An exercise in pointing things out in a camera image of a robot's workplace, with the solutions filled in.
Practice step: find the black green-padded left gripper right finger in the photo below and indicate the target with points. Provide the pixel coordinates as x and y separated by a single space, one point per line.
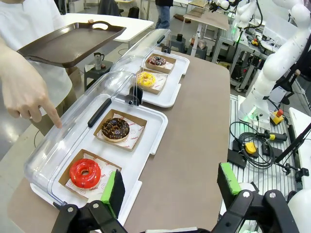
228 179

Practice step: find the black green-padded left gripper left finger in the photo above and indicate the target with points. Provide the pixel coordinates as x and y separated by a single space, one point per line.
114 191

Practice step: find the white printed paper liner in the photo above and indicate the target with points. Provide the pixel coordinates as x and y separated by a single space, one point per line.
160 81
107 167
169 65
136 136

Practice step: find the red glazed donut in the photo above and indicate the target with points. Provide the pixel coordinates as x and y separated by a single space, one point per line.
75 176

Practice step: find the brown cardboard donut box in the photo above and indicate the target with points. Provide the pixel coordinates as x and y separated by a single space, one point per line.
98 132
63 178
167 70
158 91

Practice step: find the dark brown serving tray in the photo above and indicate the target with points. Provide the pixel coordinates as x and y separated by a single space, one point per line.
70 43

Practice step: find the person's right forearm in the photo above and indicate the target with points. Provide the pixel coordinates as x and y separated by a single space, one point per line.
9 55

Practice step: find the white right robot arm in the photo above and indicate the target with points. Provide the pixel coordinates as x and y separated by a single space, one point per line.
267 75

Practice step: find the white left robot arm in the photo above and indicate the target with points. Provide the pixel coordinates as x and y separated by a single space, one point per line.
302 208

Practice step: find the chocolate sprinkled donut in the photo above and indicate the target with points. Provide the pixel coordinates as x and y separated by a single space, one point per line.
107 132

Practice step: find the yellow sprinkled donut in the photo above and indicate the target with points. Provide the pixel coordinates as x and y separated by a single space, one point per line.
141 81

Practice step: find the dark berry sprinkled donut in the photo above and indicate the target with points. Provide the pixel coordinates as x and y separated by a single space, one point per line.
153 62

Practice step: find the person in white shirt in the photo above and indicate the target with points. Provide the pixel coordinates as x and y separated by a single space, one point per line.
26 21

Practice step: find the person's right hand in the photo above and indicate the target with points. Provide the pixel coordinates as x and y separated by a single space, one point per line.
24 92

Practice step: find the person's left hand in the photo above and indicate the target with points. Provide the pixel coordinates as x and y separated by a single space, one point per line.
90 21

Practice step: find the black power brick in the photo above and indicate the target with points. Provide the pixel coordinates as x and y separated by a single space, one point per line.
236 159

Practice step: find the aluminium profile platform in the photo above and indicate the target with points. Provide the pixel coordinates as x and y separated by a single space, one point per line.
264 174

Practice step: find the white plastic display tray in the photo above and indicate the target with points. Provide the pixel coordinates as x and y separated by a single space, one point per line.
145 167
177 80

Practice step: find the black stand rods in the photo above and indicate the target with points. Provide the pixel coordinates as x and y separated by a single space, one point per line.
291 145

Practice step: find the yellow red emergency stop button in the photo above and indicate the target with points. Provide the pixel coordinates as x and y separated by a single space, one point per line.
277 118

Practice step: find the clear plastic dome lid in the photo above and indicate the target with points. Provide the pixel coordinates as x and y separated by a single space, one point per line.
143 46
68 126

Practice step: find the white side panel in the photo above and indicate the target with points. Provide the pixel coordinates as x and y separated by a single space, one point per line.
302 136

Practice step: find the black stool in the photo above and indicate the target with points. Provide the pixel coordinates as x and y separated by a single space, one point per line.
92 72

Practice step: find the steel thermos mug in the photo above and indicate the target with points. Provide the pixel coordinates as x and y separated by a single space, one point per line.
98 60

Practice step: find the dark grey stool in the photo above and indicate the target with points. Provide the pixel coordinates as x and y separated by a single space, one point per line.
178 46

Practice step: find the black cup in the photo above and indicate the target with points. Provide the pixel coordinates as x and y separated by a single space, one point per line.
179 37

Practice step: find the brown top workbench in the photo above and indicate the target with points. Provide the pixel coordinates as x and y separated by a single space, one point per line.
206 20

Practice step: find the white table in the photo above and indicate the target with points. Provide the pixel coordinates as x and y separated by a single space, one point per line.
136 26

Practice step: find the bystander in blue jeans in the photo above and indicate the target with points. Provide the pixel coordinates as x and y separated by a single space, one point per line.
163 14

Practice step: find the black backpack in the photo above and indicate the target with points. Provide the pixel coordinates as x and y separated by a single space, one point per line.
133 12

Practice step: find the yellow hand switch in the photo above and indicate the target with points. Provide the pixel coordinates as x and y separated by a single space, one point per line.
250 148

